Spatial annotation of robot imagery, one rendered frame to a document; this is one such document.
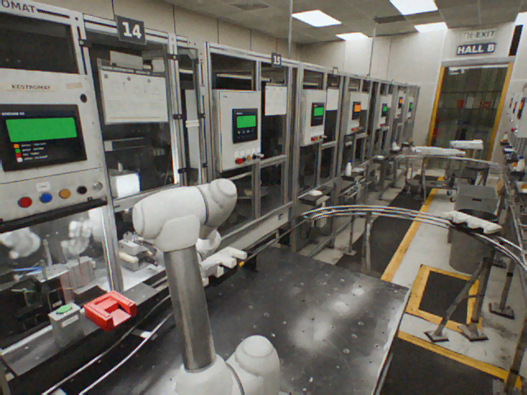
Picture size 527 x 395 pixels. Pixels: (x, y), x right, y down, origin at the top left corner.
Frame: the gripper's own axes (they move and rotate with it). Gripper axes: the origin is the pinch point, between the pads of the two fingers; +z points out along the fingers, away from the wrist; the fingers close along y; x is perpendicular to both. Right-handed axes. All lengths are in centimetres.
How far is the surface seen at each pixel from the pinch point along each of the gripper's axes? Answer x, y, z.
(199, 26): -409, 199, 347
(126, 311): 28.2, -8.4, -29.6
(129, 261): 6.4, -5.4, -0.1
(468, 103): -1009, 66, -102
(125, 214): 2.4, 17.8, 4.9
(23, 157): 46, 55, -16
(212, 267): -17.8, -9.0, -33.7
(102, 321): 38.0, -6.3, -29.9
